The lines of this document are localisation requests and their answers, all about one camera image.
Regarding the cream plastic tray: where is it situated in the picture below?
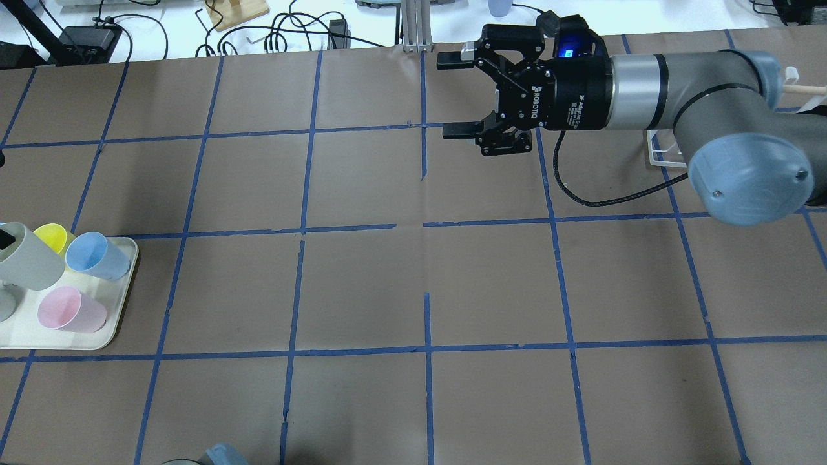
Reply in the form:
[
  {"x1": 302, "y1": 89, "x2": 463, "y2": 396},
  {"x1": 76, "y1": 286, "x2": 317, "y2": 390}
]
[{"x1": 1, "y1": 236, "x2": 139, "y2": 351}]

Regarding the black cable bundle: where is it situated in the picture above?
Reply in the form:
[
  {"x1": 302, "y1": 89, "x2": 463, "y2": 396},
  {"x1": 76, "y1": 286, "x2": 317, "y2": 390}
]
[{"x1": 216, "y1": 12, "x2": 337, "y2": 56}]

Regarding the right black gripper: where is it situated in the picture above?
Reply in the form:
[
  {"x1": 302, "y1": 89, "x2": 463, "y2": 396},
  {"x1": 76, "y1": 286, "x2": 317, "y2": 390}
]
[{"x1": 436, "y1": 25, "x2": 612, "y2": 156}]

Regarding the blue cup on desk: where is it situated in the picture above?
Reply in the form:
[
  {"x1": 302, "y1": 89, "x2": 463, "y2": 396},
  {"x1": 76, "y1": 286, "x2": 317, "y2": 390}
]
[{"x1": 487, "y1": 0, "x2": 513, "y2": 18}]

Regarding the cream white plastic cup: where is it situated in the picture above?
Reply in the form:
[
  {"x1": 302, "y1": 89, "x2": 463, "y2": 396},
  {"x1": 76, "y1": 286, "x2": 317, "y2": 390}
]
[{"x1": 0, "y1": 288, "x2": 17, "y2": 322}]

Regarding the white wire cup rack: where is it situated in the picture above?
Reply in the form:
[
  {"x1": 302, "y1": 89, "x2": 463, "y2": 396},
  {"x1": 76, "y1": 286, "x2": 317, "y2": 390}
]
[{"x1": 644, "y1": 66, "x2": 826, "y2": 170}]

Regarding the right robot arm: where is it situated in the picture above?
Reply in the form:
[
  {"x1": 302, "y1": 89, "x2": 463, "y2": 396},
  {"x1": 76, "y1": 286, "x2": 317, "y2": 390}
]
[{"x1": 437, "y1": 15, "x2": 825, "y2": 226}]

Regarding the yellow plastic cup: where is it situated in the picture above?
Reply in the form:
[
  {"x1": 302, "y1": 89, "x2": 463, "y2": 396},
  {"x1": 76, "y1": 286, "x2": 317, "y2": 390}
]
[{"x1": 33, "y1": 223, "x2": 75, "y2": 257}]

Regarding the blue plastic cup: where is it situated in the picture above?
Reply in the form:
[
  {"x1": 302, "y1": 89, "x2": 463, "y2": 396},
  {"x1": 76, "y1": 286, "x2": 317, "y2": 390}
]
[{"x1": 65, "y1": 232, "x2": 132, "y2": 280}]

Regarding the pink plastic cup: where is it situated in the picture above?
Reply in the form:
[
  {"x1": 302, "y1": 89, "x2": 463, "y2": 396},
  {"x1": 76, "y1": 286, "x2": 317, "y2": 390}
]
[{"x1": 37, "y1": 286, "x2": 107, "y2": 333}]

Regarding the grey plastic cup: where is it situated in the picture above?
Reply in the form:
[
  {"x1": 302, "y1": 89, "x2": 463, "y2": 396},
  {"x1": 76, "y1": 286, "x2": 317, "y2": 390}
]
[{"x1": 1, "y1": 223, "x2": 65, "y2": 291}]

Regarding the aluminium frame post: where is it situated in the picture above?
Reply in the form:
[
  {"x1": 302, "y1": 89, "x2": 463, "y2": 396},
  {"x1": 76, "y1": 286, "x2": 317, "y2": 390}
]
[{"x1": 399, "y1": 0, "x2": 434, "y2": 53}]

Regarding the wooden stand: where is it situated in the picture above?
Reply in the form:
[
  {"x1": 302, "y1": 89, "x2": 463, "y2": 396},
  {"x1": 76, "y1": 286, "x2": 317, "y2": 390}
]
[{"x1": 203, "y1": 0, "x2": 271, "y2": 30}]

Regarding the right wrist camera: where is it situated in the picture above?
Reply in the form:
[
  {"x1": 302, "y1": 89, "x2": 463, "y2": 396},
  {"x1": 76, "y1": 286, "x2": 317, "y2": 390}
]
[{"x1": 536, "y1": 10, "x2": 608, "y2": 58}]

